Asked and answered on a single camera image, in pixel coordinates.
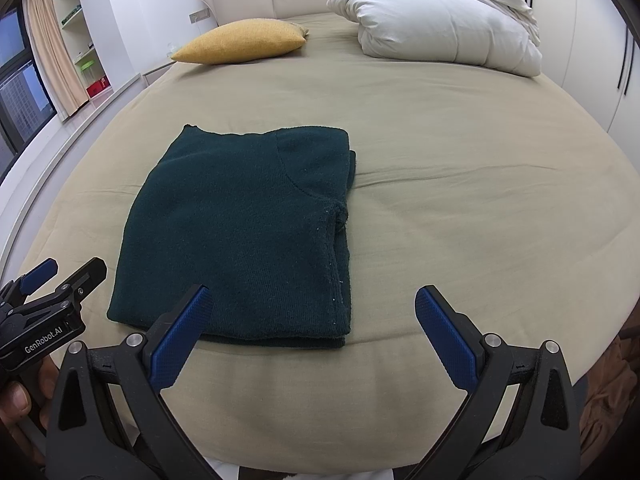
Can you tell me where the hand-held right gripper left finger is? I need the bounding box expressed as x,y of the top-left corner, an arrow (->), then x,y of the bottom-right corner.
45,284 -> 216,480

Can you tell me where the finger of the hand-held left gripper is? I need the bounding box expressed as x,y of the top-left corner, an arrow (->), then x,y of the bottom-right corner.
0,258 -> 59,311
52,257 -> 109,310

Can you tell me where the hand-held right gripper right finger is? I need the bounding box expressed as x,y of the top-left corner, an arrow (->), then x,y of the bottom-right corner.
414,284 -> 584,480

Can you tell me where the dark green knit sweater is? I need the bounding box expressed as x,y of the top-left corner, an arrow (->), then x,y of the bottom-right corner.
106,124 -> 357,350

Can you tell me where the person's left hand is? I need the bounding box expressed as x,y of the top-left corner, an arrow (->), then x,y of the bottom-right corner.
0,356 -> 62,437

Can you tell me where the bed with beige sheet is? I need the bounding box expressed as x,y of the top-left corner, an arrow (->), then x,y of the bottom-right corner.
0,10 -> 627,480

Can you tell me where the brown cloth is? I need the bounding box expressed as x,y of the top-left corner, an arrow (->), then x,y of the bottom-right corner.
581,326 -> 637,442

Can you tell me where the dark framed window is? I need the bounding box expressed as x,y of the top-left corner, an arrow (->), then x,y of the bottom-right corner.
0,7 -> 57,162

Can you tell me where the white nightstand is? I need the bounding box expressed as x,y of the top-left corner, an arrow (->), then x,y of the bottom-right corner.
142,62 -> 174,87

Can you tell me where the beige curtain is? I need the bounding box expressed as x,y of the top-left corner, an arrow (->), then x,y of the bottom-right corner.
22,0 -> 82,122

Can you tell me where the yellow pillow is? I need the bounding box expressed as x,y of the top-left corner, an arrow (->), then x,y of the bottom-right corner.
170,18 -> 310,65

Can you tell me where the white duvet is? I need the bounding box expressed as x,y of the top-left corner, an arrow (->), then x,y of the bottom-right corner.
327,0 -> 544,79

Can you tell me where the white wardrobe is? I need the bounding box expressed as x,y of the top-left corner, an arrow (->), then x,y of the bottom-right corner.
524,0 -> 640,137

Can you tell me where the white wall shelf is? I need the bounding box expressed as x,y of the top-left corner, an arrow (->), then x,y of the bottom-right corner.
50,0 -> 117,107

